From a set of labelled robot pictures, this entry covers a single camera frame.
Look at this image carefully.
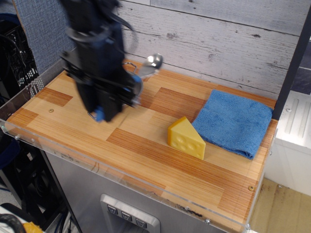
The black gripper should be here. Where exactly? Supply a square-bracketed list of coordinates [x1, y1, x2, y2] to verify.
[62, 23, 127, 122]

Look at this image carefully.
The blue handled metal spoon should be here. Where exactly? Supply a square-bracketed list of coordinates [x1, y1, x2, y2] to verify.
[87, 53, 163, 122]

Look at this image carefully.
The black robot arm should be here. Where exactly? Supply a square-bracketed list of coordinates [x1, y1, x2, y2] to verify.
[61, 0, 143, 122]

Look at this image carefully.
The yellow cheese wedge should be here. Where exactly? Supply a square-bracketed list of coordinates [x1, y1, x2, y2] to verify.
[167, 116, 206, 160]

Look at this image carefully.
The black crate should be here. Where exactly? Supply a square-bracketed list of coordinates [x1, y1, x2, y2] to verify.
[0, 21, 38, 98]

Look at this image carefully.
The steel dispenser panel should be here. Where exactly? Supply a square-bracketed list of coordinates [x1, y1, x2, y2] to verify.
[100, 194, 161, 233]

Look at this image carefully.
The blue folded cloth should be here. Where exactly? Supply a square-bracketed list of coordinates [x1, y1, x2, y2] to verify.
[192, 90, 273, 160]

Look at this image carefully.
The white ribbed box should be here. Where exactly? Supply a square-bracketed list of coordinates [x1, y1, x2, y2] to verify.
[276, 91, 311, 149]

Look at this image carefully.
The steel bowl with handles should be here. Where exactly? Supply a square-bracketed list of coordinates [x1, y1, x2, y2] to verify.
[92, 62, 140, 116]

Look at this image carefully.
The clear acrylic guard rail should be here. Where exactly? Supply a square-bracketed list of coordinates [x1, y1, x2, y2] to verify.
[0, 66, 277, 233]

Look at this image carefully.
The dark grey right post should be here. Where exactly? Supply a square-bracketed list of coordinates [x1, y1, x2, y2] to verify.
[272, 7, 311, 120]

